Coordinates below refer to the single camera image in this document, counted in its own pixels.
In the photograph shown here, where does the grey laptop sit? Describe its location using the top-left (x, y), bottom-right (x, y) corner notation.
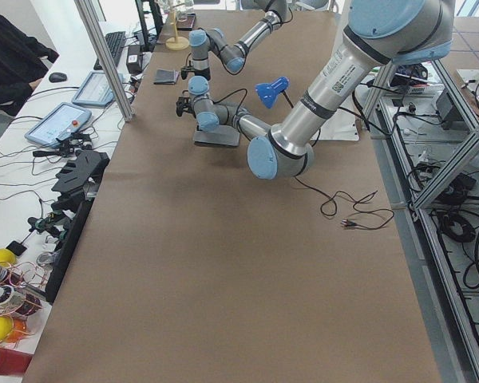
top-left (192, 125), bottom-right (240, 148)

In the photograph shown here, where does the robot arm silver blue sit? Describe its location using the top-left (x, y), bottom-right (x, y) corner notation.
top-left (188, 1), bottom-right (455, 180)
top-left (180, 0), bottom-right (293, 80)

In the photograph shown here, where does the blue desk lamp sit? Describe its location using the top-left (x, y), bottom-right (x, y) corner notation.
top-left (255, 76), bottom-right (294, 109)

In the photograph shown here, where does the grey folded cloth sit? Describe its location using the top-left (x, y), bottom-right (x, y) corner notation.
top-left (153, 69), bottom-right (180, 85)

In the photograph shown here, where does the black plastic rack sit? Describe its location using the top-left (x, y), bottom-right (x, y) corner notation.
top-left (51, 150), bottom-right (110, 213)

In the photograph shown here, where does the wooden mug tree stand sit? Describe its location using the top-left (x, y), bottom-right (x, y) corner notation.
top-left (156, 0), bottom-right (189, 51)

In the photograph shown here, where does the small black box device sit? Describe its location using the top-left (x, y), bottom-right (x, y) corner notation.
top-left (126, 44), bottom-right (143, 75)

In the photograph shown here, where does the far teach pendant tablet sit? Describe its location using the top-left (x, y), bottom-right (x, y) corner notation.
top-left (72, 71), bottom-right (114, 108)

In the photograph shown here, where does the teach pendant tablet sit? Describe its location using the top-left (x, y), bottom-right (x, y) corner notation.
top-left (24, 102), bottom-right (92, 148)
top-left (72, 71), bottom-right (114, 108)

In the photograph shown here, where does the near teach pendant tablet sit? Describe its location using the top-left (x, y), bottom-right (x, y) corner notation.
top-left (24, 102), bottom-right (92, 148)

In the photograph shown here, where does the black keyboard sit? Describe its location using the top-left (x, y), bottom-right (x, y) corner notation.
top-left (105, 31), bottom-right (126, 66)

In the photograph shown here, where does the black computer mouse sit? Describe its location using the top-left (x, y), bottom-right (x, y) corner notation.
top-left (49, 72), bottom-right (67, 83)

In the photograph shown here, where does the yellow ball toy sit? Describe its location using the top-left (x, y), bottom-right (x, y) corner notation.
top-left (0, 248), bottom-right (17, 267)

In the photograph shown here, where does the person in black clothes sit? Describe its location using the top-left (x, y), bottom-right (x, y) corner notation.
top-left (0, 15), bottom-right (59, 116)

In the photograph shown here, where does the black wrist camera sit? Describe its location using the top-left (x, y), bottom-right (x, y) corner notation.
top-left (176, 90), bottom-right (195, 117)
top-left (180, 61), bottom-right (195, 80)

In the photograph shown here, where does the aluminium frame post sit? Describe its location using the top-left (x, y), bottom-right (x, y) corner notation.
top-left (74, 0), bottom-right (133, 122)

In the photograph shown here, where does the copper wire basket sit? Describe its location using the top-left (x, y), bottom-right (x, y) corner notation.
top-left (0, 266), bottom-right (44, 345)

